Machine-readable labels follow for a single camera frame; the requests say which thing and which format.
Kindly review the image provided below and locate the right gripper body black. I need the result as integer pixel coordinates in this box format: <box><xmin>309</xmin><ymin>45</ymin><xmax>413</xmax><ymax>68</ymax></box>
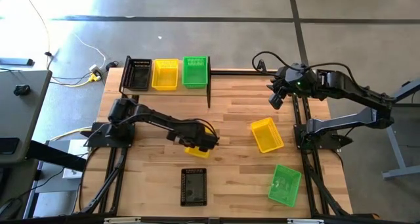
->
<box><xmin>272</xmin><ymin>67</ymin><xmax>298</xmax><ymax>97</ymax></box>

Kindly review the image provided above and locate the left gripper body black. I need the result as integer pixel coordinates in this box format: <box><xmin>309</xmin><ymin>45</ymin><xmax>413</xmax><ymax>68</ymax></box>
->
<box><xmin>183</xmin><ymin>120</ymin><xmax>214</xmax><ymax>146</ymax></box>

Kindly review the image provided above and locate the yellow plastic basket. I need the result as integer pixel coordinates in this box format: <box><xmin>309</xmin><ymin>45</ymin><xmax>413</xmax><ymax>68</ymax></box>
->
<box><xmin>151</xmin><ymin>58</ymin><xmax>180</xmax><ymax>92</ymax></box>
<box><xmin>183</xmin><ymin>127</ymin><xmax>213</xmax><ymax>160</ymax></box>
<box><xmin>250</xmin><ymin>117</ymin><xmax>285</xmax><ymax>154</ymax></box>

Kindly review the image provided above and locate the black plastic basket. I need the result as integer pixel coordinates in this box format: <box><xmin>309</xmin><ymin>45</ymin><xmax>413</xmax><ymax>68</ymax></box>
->
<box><xmin>123</xmin><ymin>58</ymin><xmax>154</xmax><ymax>90</ymax></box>
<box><xmin>180</xmin><ymin>168</ymin><xmax>208</xmax><ymax>208</ymax></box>

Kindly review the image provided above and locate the green plastic basket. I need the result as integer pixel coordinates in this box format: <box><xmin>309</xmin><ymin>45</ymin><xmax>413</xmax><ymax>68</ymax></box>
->
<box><xmin>182</xmin><ymin>55</ymin><xmax>209</xmax><ymax>89</ymax></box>
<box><xmin>267</xmin><ymin>164</ymin><xmax>303</xmax><ymax>208</ymax></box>

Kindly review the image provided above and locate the white box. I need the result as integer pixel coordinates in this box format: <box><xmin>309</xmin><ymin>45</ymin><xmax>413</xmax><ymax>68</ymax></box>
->
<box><xmin>62</xmin><ymin>138</ymin><xmax>89</xmax><ymax>181</ymax></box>

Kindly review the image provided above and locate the black desk beam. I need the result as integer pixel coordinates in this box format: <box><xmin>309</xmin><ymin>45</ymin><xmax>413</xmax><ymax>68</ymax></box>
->
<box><xmin>26</xmin><ymin>140</ymin><xmax>88</xmax><ymax>173</ymax></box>

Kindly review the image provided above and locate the grey desk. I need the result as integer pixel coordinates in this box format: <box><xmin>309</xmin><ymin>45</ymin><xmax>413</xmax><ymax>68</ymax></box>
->
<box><xmin>0</xmin><ymin>69</ymin><xmax>53</xmax><ymax>166</ymax></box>

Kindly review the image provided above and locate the black computer mouse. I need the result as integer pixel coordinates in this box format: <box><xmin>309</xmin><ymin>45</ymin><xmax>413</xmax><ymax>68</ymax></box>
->
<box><xmin>12</xmin><ymin>84</ymin><xmax>32</xmax><ymax>97</ymax></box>

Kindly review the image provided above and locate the black phone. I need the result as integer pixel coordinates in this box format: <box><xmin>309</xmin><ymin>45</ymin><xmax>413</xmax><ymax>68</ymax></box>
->
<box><xmin>0</xmin><ymin>137</ymin><xmax>20</xmax><ymax>156</ymax></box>

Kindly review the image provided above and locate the dark flat bar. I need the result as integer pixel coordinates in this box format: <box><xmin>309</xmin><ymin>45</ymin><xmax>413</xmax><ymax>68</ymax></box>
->
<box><xmin>0</xmin><ymin>56</ymin><xmax>35</xmax><ymax>66</ymax></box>

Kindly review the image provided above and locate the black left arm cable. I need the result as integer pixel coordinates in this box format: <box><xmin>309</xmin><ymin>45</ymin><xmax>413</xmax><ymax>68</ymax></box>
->
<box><xmin>183</xmin><ymin>118</ymin><xmax>220</xmax><ymax>139</ymax></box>

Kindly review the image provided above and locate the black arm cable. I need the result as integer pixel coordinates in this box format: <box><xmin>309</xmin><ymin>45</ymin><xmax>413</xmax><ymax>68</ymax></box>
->
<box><xmin>183</xmin><ymin>118</ymin><xmax>220</xmax><ymax>139</ymax></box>
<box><xmin>251</xmin><ymin>51</ymin><xmax>357</xmax><ymax>83</ymax></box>

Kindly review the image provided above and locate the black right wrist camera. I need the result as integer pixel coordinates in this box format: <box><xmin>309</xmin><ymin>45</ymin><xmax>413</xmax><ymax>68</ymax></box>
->
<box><xmin>288</xmin><ymin>68</ymin><xmax>318</xmax><ymax>93</ymax></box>

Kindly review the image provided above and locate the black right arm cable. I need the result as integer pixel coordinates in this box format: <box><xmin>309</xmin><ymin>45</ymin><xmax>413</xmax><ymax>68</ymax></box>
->
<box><xmin>251</xmin><ymin>51</ymin><xmax>357</xmax><ymax>83</ymax></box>

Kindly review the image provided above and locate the black aluminium rig frame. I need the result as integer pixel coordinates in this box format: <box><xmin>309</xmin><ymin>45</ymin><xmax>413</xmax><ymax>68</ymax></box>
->
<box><xmin>0</xmin><ymin>68</ymin><xmax>420</xmax><ymax>224</ymax></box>

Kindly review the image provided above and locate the cream cable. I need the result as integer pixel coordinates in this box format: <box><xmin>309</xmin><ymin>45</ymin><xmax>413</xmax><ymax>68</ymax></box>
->
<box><xmin>49</xmin><ymin>127</ymin><xmax>93</xmax><ymax>143</ymax></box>

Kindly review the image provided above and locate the grey metal table frame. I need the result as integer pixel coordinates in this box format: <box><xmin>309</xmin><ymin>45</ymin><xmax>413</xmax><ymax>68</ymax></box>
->
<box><xmin>360</xmin><ymin>78</ymin><xmax>420</xmax><ymax>181</ymax></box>

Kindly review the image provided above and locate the yellow cable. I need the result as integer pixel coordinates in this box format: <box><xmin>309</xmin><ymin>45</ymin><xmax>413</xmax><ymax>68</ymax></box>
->
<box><xmin>49</xmin><ymin>73</ymin><xmax>101</xmax><ymax>87</ymax></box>

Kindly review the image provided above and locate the white cable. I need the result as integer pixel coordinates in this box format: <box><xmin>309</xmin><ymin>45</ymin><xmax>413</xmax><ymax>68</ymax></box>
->
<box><xmin>70</xmin><ymin>32</ymin><xmax>108</xmax><ymax>69</ymax></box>

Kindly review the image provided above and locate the thin pale cable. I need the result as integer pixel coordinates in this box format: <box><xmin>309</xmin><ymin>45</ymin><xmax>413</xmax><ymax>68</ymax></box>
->
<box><xmin>18</xmin><ymin>0</ymin><xmax>52</xmax><ymax>54</ymax></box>

